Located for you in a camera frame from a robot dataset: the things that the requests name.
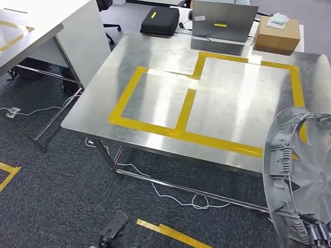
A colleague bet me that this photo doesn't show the black zip case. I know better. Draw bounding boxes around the black zip case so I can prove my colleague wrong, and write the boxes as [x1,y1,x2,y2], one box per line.
[140,7,181,37]

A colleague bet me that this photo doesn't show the open yellow floor tape square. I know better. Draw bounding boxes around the open yellow floor tape square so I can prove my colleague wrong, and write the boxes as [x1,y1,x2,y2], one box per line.
[136,219,212,248]

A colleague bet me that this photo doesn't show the black robot left foot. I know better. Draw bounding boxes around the black robot left foot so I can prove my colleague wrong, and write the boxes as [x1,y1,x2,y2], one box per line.
[99,210,128,248]

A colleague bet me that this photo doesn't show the brown cardboard box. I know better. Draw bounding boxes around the brown cardboard box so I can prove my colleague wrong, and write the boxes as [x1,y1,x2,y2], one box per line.
[253,15,302,56]

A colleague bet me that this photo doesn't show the grey plastic wheel cover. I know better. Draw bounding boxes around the grey plastic wheel cover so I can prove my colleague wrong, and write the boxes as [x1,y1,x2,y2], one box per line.
[263,106,331,248]

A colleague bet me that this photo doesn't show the steel table with white panel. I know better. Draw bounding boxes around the steel table with white panel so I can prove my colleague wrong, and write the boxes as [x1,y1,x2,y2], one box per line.
[0,0,112,153]

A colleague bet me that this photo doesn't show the steel workbench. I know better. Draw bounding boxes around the steel workbench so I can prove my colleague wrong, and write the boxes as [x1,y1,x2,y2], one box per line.
[60,32,331,220]

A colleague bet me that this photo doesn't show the black office chair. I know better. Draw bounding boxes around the black office chair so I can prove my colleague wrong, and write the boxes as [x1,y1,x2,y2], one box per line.
[97,0,122,45]

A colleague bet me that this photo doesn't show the white power strip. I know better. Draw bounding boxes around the white power strip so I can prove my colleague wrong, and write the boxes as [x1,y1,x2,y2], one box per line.
[6,106,21,119]

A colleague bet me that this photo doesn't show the white floor cable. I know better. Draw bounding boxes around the white floor cable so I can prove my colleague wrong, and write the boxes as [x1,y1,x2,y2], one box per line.
[85,136,230,210]

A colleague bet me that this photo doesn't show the thin white cable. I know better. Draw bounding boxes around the thin white cable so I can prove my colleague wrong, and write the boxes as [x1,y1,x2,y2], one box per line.
[0,94,82,119]

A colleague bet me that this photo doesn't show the black laptop cable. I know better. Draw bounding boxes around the black laptop cable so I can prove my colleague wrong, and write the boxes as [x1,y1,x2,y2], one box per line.
[175,20,212,42]

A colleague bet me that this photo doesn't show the pale green packet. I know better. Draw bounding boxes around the pale green packet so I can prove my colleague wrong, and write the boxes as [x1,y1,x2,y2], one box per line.
[265,12,289,30]

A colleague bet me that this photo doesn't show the silver laptop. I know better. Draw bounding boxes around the silver laptop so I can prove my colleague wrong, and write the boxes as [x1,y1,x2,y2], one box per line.
[190,0,259,43]

